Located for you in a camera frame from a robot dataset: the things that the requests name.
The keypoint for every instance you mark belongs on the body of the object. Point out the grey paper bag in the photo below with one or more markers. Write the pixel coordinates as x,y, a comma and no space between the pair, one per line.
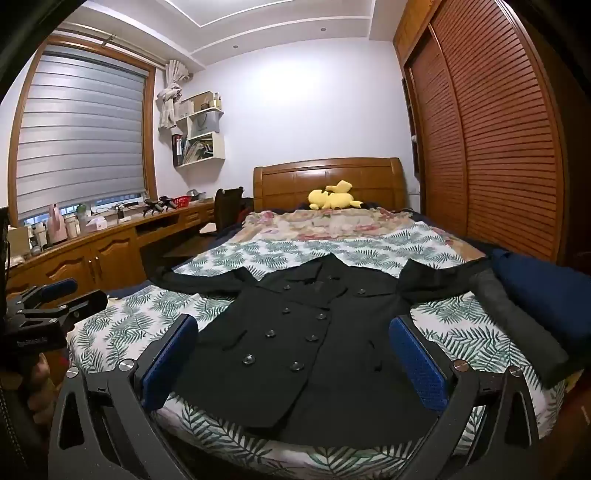
205,125

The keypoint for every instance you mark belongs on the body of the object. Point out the navy bed sheet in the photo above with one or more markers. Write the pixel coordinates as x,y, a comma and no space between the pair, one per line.
131,290

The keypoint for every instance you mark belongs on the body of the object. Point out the yellow plush toy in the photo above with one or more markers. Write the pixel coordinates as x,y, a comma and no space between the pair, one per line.
330,198

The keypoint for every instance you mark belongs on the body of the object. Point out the tied white curtain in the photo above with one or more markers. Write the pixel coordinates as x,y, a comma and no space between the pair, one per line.
168,101

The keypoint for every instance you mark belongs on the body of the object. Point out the pink bottle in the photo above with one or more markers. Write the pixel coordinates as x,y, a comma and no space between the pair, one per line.
57,226

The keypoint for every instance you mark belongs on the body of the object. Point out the black clamp tool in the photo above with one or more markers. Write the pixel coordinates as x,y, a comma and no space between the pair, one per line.
154,206

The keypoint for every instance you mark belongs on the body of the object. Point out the grey window blind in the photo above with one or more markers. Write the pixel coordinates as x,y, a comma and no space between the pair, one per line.
78,134

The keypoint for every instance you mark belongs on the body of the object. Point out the white wall shelf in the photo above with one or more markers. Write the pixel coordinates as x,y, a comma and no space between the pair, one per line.
217,147

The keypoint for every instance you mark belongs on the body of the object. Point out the black button coat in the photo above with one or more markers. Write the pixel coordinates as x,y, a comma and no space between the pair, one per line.
295,378

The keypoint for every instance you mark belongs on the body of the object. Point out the dark wooden chair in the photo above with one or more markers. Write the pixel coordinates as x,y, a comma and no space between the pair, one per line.
228,207

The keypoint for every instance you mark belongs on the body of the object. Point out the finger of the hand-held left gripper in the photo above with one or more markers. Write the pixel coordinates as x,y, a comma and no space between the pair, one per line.
55,286
87,302

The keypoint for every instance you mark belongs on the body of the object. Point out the white bottle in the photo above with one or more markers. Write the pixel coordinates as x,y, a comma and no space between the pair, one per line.
71,227

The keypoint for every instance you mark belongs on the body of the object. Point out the wooden louvred wardrobe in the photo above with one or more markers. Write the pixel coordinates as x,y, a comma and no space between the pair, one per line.
498,138

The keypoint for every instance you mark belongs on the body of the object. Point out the beige cardboard box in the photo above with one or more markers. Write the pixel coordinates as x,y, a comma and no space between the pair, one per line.
196,102

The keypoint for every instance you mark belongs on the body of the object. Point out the row of books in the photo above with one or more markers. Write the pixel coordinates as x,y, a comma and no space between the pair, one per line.
191,150

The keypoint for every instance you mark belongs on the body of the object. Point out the wooden bed headboard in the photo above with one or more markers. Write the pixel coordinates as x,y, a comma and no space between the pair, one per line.
286,184

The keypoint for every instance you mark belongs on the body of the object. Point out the floral blanket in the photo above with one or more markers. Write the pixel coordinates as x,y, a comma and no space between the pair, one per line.
323,226

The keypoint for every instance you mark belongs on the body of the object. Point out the blue folded garment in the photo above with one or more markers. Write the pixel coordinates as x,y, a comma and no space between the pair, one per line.
545,290

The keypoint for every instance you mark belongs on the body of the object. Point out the bed with fern-print cover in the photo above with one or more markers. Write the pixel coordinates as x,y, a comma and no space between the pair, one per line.
129,309

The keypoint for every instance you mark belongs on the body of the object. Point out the grey folded garment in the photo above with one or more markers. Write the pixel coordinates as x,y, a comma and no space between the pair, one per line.
517,323

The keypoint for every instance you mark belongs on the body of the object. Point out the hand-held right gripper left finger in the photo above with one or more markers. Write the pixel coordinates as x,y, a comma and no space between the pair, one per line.
168,360

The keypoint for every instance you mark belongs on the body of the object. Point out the person's left hand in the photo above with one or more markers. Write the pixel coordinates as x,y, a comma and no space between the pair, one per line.
44,374

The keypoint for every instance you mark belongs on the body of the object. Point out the wooden desk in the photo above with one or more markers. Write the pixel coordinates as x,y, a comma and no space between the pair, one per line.
111,249

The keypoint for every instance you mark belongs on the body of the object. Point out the red basket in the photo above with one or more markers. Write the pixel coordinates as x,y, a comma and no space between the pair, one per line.
181,202

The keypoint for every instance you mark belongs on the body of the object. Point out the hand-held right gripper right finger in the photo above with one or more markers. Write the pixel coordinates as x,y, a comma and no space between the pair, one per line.
418,364

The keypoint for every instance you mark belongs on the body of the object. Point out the wooden window frame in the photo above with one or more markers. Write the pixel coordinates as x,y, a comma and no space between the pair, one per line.
150,138

